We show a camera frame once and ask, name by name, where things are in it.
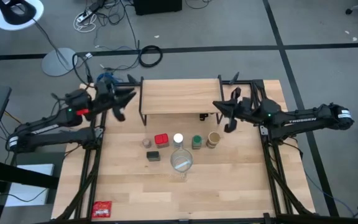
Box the clear glass measuring mug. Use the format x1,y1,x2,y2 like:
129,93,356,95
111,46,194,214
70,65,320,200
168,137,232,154
170,147,194,180

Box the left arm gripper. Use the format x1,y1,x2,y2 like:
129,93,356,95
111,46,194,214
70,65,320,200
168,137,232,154
93,77,137,122

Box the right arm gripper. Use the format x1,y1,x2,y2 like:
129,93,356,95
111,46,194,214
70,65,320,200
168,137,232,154
212,86,256,134

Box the black computer case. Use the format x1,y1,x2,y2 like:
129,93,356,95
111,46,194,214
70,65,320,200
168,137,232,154
133,0,183,16

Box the red snack packet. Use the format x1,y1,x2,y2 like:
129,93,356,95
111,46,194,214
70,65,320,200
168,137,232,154
91,200,112,218

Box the floor lamp with round base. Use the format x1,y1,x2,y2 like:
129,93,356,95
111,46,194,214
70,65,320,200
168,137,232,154
0,0,78,77

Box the tan-lid furikake jar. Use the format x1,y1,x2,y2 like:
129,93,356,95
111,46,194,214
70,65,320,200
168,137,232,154
206,131,222,149

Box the green-lid oregano jar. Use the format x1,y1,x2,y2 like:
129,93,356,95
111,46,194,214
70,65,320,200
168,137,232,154
191,134,203,150

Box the black cable bundle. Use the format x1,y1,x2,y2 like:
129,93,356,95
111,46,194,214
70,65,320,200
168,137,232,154
56,149,103,223
261,139,312,216

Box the wooden shelf with black legs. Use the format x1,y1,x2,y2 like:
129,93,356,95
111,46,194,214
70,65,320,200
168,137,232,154
138,74,225,126

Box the white power strip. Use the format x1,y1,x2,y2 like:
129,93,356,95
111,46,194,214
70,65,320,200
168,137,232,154
75,9,93,23

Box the white coiled cable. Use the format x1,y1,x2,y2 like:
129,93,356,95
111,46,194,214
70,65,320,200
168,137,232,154
72,14,98,34

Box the black aluminium rig frame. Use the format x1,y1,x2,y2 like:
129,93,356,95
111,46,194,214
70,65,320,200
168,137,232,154
42,71,358,224

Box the black coiled cable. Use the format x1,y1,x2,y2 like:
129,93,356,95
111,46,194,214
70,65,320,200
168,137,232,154
137,45,163,68

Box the yellow cable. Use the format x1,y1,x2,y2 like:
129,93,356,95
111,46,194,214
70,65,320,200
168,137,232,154
4,110,23,125

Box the black pepper tin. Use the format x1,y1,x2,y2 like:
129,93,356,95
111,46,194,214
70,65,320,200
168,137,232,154
146,151,161,162

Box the red-lid smoked paprika tin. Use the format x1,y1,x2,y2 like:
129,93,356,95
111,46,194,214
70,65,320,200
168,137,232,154
154,133,170,149

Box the white box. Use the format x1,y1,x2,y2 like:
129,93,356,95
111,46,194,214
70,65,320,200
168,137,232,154
4,164,55,208

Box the white-lid bagel seasoning jar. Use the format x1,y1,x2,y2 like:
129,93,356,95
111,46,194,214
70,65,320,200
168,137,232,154
172,133,185,149

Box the blue cable bundle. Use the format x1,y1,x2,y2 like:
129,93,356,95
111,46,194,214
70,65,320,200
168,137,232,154
96,72,119,83

